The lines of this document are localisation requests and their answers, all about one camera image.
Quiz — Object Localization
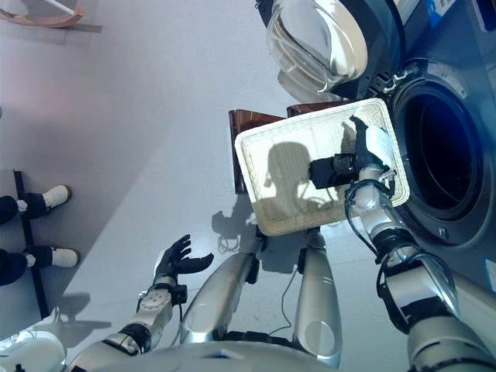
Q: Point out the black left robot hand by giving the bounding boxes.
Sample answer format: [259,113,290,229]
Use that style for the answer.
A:
[153,234,215,286]

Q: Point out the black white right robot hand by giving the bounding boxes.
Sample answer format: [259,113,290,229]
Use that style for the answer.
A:
[333,115,393,175]

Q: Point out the small black cloth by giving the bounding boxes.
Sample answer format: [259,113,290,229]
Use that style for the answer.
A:
[308,154,360,190]

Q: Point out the grey front-load washing machine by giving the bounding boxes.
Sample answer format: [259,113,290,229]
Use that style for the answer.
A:
[363,0,496,295]

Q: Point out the silver left robot leg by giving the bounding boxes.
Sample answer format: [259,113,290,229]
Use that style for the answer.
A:
[180,228,268,346]

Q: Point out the silver robot leg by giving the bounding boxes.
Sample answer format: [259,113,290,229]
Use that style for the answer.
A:
[180,228,268,346]
[293,228,344,369]

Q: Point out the silver robot torso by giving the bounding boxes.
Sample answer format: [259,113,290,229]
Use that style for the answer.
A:
[64,340,342,372]

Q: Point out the white wicker basket tray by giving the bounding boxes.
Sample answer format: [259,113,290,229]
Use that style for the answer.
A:
[235,98,411,237]

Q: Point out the round glass washer door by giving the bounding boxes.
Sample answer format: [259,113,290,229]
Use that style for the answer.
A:
[255,0,406,100]

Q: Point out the seated person dark trousers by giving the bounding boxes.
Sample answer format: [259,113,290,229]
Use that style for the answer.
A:
[0,184,81,288]

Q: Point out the brown stool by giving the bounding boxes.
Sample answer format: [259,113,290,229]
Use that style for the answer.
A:
[228,101,350,195]

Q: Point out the black floor strip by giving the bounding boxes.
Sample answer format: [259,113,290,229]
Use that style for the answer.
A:
[13,169,50,319]

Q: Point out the silver right robot leg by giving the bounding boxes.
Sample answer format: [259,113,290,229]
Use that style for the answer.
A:
[293,228,344,369]

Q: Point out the blue white energy label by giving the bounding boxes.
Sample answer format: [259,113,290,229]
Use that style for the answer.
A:
[484,258,496,290]

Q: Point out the white rounded device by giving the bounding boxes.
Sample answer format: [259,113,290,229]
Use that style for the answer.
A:
[0,319,67,372]

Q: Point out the thin floor cable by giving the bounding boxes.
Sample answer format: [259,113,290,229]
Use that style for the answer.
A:
[267,267,301,338]

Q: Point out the white appliance enclosure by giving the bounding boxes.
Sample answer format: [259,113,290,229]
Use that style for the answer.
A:
[453,270,496,322]

